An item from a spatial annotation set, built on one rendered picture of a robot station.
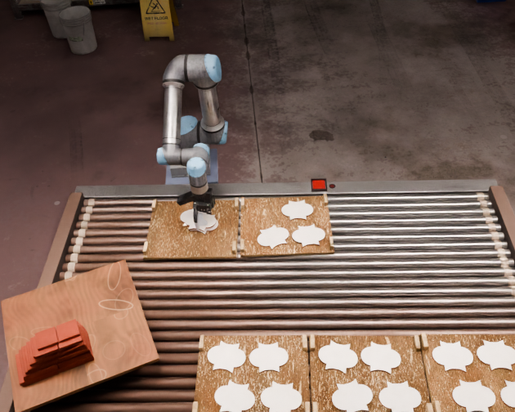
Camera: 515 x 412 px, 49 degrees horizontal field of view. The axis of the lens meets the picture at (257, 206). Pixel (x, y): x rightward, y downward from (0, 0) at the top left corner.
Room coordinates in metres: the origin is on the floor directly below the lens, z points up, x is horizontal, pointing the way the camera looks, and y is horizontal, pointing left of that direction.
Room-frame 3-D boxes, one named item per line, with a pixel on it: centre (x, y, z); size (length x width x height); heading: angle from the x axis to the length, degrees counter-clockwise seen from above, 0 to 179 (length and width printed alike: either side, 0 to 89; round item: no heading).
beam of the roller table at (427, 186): (2.03, -0.13, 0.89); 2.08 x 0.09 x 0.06; 87
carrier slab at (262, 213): (1.77, -0.12, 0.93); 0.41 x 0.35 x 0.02; 88
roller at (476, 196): (1.96, -0.13, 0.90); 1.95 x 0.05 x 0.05; 87
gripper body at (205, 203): (1.78, 0.24, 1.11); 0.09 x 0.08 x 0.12; 76
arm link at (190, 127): (2.28, 0.33, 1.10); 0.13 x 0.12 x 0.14; 85
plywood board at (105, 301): (1.20, 0.70, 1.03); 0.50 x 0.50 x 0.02; 21
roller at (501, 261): (1.56, -0.10, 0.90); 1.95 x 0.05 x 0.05; 87
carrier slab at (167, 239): (1.78, 0.30, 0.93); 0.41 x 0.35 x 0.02; 87
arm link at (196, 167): (1.79, 0.24, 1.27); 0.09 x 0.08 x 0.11; 175
